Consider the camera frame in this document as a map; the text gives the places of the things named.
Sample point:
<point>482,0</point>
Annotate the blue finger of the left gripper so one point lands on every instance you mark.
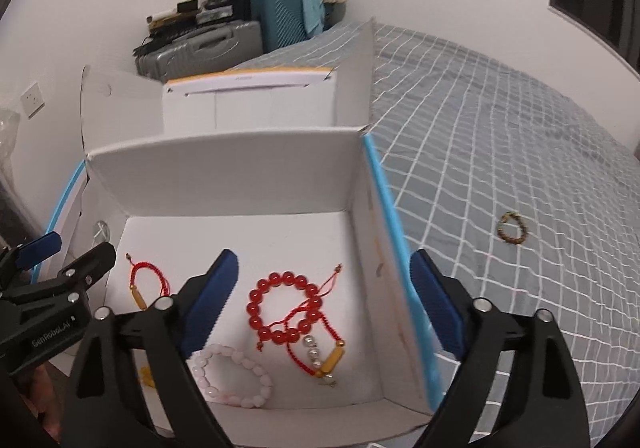
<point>90,267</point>
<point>33,253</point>

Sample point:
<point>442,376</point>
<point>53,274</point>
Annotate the grey hard suitcase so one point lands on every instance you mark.
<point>203,51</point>

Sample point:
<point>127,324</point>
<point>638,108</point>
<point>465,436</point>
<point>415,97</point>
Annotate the white pearl earring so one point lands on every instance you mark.
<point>320,369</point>

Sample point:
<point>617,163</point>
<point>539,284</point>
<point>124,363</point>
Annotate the teal cloth on suitcase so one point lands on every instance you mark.
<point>313,17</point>

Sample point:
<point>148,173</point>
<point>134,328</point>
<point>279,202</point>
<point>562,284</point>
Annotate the grey white checked bedsheet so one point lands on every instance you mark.
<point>518,193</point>

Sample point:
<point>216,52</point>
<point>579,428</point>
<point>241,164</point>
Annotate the yellow amber bead item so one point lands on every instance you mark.
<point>146,376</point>

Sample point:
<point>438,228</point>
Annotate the red cord bracelet gold plate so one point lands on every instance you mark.
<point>305,318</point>

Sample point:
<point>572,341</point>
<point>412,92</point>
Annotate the person's left hand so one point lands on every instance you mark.
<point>37,390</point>

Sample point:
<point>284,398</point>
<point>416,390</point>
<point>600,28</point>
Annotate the teal suitcase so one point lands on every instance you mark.
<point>281,22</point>

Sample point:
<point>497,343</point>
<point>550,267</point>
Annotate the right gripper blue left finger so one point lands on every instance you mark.
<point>202,299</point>

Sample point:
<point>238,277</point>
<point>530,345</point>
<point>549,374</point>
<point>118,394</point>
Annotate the dark clutter on suitcases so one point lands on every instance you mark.
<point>187,16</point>

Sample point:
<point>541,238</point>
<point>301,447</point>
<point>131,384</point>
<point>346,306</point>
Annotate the white wall socket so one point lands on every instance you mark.
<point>32,100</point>

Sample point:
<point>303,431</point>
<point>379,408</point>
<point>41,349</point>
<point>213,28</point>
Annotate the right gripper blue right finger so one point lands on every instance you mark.
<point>443,300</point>

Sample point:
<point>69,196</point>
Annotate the white cardboard box blue outside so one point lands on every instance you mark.
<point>276,164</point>

